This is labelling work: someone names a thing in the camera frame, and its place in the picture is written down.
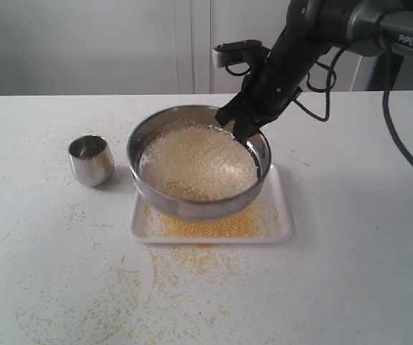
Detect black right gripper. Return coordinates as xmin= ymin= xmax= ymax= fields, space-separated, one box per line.
xmin=214 ymin=60 xmax=303 ymax=145

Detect white rice grains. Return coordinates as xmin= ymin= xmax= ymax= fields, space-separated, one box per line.
xmin=142 ymin=124 xmax=258 ymax=201

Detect round steel mesh sieve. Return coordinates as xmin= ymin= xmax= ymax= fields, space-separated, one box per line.
xmin=126 ymin=105 xmax=272 ymax=220

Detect stainless steel cup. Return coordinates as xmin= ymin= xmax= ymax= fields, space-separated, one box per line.
xmin=68 ymin=134 xmax=114 ymax=188

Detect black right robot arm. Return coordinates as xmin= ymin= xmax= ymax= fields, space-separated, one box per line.
xmin=212 ymin=1 xmax=413 ymax=141

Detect yellow millet pile on tray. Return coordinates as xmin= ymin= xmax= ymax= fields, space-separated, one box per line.
xmin=142 ymin=201 xmax=278 ymax=238

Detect white rectangular plastic tray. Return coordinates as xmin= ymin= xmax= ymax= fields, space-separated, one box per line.
xmin=129 ymin=165 xmax=294 ymax=244

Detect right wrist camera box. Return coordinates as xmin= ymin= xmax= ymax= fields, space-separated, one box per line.
xmin=212 ymin=40 xmax=263 ymax=68

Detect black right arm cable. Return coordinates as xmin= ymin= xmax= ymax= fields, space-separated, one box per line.
xmin=224 ymin=35 xmax=413 ymax=180

